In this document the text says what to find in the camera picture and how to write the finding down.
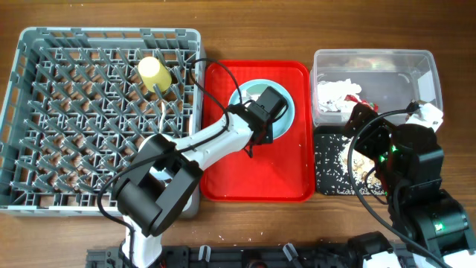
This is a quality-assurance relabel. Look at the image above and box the light blue plate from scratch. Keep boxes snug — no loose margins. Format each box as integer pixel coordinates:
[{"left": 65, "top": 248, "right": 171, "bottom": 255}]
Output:
[{"left": 248, "top": 79, "right": 295, "bottom": 139}]

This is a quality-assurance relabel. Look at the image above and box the red snack wrapper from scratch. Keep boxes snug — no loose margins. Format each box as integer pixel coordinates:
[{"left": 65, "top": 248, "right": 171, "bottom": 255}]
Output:
[{"left": 345, "top": 95, "right": 379, "bottom": 112}]

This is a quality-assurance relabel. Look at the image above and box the rice food waste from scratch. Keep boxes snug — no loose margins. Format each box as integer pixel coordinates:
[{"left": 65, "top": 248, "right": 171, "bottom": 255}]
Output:
[{"left": 315, "top": 133, "right": 386, "bottom": 195}]

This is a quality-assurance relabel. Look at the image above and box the white tissue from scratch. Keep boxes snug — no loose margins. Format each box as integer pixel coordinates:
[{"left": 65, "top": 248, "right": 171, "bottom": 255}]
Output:
[{"left": 317, "top": 79, "right": 362, "bottom": 112}]

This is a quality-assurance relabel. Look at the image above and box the white plastic spoon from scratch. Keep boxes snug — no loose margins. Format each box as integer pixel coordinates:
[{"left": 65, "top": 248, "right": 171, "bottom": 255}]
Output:
[{"left": 158, "top": 101, "right": 167, "bottom": 133}]

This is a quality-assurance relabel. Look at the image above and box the yellow plastic cup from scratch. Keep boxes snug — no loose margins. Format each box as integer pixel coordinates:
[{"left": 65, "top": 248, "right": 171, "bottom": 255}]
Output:
[{"left": 138, "top": 57, "right": 172, "bottom": 92}]

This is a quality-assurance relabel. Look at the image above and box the light green bowl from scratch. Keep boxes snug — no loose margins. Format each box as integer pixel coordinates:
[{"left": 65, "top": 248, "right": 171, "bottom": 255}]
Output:
[{"left": 239, "top": 81, "right": 268, "bottom": 103}]

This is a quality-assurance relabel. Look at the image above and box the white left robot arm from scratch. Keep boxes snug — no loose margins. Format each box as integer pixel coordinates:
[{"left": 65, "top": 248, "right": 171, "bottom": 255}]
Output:
[{"left": 112, "top": 86, "right": 292, "bottom": 267}]

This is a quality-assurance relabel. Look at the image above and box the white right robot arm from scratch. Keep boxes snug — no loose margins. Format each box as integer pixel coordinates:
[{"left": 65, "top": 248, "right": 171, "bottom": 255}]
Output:
[{"left": 345, "top": 101, "right": 475, "bottom": 267}]

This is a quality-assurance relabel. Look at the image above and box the grey plastic dishwasher rack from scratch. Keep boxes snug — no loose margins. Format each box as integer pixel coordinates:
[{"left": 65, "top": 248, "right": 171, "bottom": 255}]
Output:
[{"left": 1, "top": 27, "right": 205, "bottom": 217}]

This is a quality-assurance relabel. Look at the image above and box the clear plastic bin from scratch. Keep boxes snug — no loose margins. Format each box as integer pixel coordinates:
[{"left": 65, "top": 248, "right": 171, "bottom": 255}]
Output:
[{"left": 310, "top": 49, "right": 443, "bottom": 127}]

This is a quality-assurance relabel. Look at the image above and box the black plastic tray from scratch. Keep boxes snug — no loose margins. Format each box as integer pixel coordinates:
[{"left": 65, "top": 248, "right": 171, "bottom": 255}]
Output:
[{"left": 313, "top": 125, "right": 391, "bottom": 197}]

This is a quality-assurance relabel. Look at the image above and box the red plastic tray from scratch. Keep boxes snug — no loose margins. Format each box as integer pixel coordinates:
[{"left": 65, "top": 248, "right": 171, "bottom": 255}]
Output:
[{"left": 200, "top": 60, "right": 315, "bottom": 202}]

